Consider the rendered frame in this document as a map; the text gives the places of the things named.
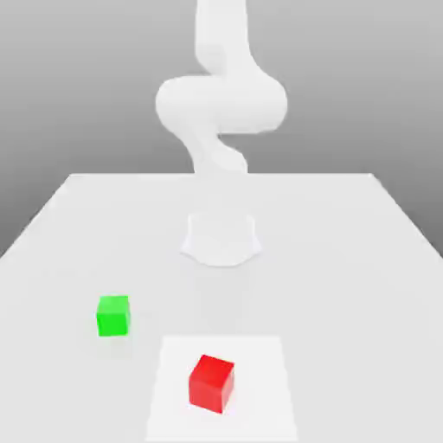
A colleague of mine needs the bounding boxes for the small green cube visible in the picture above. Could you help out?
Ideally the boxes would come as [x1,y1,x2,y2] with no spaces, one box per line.
[95,294,132,337]

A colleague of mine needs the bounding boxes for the small red cube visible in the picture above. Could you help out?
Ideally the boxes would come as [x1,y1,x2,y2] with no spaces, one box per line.
[188,353,236,415]

